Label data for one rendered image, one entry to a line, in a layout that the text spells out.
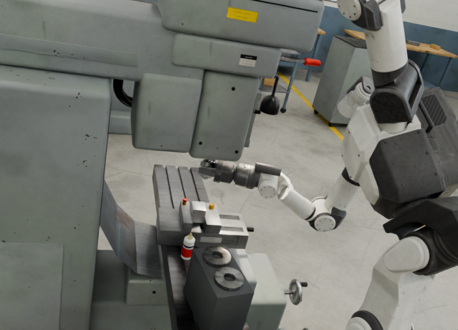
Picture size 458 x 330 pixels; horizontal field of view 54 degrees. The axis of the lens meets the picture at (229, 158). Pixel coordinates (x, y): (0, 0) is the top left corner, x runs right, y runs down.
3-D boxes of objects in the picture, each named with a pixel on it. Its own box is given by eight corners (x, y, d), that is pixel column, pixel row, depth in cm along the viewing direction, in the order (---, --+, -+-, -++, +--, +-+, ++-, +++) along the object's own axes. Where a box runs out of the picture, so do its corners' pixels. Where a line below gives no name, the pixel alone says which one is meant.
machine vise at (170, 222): (238, 226, 192) (243, 205, 187) (245, 249, 179) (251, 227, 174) (155, 221, 183) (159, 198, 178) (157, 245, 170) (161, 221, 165)
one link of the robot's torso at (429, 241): (479, 258, 119) (459, 217, 124) (446, 266, 112) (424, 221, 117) (441, 273, 129) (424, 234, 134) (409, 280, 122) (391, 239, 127)
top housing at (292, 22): (286, 34, 161) (298, -13, 154) (313, 55, 139) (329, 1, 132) (154, 11, 148) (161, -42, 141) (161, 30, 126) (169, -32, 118)
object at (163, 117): (180, 125, 169) (193, 57, 157) (190, 155, 148) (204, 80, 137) (129, 119, 163) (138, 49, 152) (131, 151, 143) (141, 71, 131)
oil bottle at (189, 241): (190, 253, 170) (195, 230, 165) (191, 260, 167) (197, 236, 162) (180, 253, 169) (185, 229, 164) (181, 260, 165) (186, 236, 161)
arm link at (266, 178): (246, 177, 172) (275, 183, 172) (243, 196, 163) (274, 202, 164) (251, 154, 165) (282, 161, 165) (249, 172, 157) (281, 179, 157)
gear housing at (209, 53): (255, 58, 162) (262, 31, 158) (275, 80, 142) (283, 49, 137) (162, 43, 153) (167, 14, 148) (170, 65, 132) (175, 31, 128)
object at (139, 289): (232, 249, 210) (238, 228, 205) (251, 305, 181) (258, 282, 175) (123, 246, 196) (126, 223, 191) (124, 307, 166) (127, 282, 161)
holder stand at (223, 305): (215, 286, 157) (227, 241, 148) (241, 337, 140) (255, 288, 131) (182, 291, 152) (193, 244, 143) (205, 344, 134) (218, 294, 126)
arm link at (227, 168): (219, 151, 169) (251, 158, 169) (215, 173, 174) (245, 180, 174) (216, 166, 158) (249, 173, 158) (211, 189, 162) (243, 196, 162)
